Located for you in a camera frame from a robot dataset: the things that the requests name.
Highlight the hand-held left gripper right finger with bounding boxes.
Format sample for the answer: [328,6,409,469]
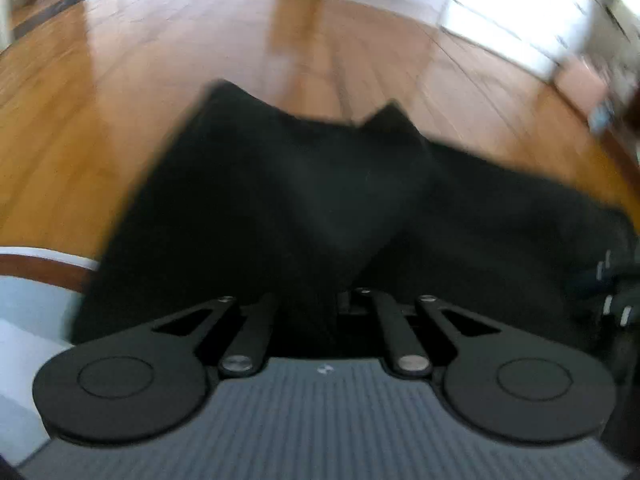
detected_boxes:
[349,287,507,379]

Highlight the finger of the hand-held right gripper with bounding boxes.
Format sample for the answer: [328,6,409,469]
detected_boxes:
[566,247,640,330]

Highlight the black garment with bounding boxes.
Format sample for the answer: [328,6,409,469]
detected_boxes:
[70,79,640,361]

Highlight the checkered mat with brown border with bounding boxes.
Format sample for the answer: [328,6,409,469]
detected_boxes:
[0,245,101,467]

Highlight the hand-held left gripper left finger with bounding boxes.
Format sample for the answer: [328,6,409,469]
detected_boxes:
[150,292,280,379]

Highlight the pink bin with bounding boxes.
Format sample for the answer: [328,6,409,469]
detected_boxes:
[552,56,603,108]

